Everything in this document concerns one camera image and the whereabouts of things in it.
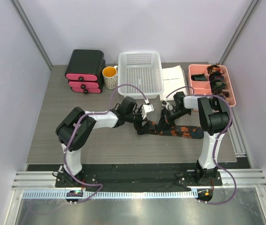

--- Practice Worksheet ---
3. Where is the white paper booklet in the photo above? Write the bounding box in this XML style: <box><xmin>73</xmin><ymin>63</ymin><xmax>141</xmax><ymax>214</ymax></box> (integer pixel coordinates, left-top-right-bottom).
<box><xmin>160</xmin><ymin>65</ymin><xmax>188</xmax><ymax>101</ymax></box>

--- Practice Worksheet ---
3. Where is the blue red rolled tie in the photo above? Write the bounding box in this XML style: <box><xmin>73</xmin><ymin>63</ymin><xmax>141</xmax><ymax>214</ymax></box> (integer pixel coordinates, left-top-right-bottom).
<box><xmin>209</xmin><ymin>73</ymin><xmax>224</xmax><ymax>82</ymax></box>

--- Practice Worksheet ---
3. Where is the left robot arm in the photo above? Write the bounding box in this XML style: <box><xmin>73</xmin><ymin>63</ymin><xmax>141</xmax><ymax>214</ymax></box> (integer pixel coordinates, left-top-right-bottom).
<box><xmin>55</xmin><ymin>97</ymin><xmax>154</xmax><ymax>187</ymax></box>

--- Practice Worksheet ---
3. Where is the pink compartment organizer tray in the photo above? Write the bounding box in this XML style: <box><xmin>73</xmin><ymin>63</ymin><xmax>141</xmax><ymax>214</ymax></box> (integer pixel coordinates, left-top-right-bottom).
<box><xmin>187</xmin><ymin>64</ymin><xmax>236</xmax><ymax>107</ymax></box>

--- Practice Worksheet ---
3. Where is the white perforated plastic basket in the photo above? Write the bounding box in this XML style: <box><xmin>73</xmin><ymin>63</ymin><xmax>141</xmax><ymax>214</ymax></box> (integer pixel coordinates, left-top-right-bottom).
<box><xmin>118</xmin><ymin>51</ymin><xmax>164</xmax><ymax>99</ymax></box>

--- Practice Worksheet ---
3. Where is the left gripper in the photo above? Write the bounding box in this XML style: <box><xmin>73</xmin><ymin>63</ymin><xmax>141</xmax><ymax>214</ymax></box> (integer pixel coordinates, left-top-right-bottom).
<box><xmin>125</xmin><ymin>108</ymin><xmax>151</xmax><ymax>135</ymax></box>

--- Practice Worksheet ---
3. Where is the floral mug yellow inside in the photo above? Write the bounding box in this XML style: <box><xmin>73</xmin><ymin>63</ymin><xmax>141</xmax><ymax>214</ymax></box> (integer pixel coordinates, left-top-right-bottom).
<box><xmin>102</xmin><ymin>66</ymin><xmax>118</xmax><ymax>90</ymax></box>

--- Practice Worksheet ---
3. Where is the black pink drawer box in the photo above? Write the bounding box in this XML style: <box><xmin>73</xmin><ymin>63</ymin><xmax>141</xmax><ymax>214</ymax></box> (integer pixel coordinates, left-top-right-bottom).
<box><xmin>65</xmin><ymin>49</ymin><xmax>106</xmax><ymax>94</ymax></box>

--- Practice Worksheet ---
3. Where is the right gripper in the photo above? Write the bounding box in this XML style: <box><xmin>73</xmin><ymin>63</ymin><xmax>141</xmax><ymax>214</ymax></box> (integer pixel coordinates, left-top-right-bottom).
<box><xmin>156</xmin><ymin>107</ymin><xmax>190</xmax><ymax>132</ymax></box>

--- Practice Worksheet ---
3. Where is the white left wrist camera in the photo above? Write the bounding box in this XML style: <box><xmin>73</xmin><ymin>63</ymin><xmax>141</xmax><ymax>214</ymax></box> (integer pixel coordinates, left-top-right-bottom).
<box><xmin>141</xmin><ymin>104</ymin><xmax>154</xmax><ymax>119</ymax></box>

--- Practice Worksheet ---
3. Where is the aluminium corner frame post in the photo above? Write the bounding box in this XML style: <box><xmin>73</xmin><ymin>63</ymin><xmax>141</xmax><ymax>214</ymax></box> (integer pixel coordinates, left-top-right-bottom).
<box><xmin>218</xmin><ymin>0</ymin><xmax>261</xmax><ymax>65</ymax></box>

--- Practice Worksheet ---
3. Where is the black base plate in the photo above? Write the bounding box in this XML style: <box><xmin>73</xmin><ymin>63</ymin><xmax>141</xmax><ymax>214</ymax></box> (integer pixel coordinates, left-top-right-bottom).
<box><xmin>56</xmin><ymin>163</ymin><xmax>223</xmax><ymax>189</ymax></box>

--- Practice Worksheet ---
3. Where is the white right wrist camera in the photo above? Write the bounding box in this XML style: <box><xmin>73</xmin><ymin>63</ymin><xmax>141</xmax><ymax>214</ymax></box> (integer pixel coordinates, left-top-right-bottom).
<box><xmin>162</xmin><ymin>101</ymin><xmax>174</xmax><ymax>111</ymax></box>

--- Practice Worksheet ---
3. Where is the black orange floral tie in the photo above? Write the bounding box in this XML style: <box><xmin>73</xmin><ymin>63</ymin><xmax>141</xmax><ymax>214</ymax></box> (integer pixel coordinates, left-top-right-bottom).
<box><xmin>147</xmin><ymin>120</ymin><xmax>204</xmax><ymax>139</ymax></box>

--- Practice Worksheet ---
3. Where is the slotted cable duct rail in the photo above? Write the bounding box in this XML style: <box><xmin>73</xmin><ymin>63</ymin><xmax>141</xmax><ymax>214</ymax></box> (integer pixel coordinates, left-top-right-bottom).
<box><xmin>22</xmin><ymin>189</ymin><xmax>198</xmax><ymax>200</ymax></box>

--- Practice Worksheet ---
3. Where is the green dark rolled tie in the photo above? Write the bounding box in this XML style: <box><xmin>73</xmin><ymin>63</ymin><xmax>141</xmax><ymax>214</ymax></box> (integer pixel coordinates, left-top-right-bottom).
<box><xmin>210</xmin><ymin>81</ymin><xmax>227</xmax><ymax>90</ymax></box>

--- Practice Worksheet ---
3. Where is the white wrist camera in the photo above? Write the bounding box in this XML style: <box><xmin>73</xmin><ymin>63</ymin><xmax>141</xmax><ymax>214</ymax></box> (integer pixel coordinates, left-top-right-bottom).
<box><xmin>162</xmin><ymin>101</ymin><xmax>174</xmax><ymax>111</ymax></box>
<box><xmin>141</xmin><ymin>104</ymin><xmax>154</xmax><ymax>119</ymax></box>

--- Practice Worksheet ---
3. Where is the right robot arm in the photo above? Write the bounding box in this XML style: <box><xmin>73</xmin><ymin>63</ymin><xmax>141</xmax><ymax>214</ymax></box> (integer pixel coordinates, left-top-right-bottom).
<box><xmin>162</xmin><ymin>92</ymin><xmax>232</xmax><ymax>186</ymax></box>

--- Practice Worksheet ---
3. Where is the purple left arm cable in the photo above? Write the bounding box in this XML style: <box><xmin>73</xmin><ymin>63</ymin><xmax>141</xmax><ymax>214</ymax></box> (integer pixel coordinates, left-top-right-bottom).
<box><xmin>62</xmin><ymin>83</ymin><xmax>151</xmax><ymax>203</ymax></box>

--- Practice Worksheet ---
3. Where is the left aluminium frame post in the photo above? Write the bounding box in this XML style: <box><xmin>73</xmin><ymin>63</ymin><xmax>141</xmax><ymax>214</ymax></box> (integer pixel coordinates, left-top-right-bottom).
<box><xmin>10</xmin><ymin>0</ymin><xmax>53</xmax><ymax>70</ymax></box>

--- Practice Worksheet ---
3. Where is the red patterned rolled tie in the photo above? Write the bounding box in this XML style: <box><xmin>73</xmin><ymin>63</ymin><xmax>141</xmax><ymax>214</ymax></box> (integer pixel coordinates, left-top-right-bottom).
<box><xmin>207</xmin><ymin>64</ymin><xmax>223</xmax><ymax>74</ymax></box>

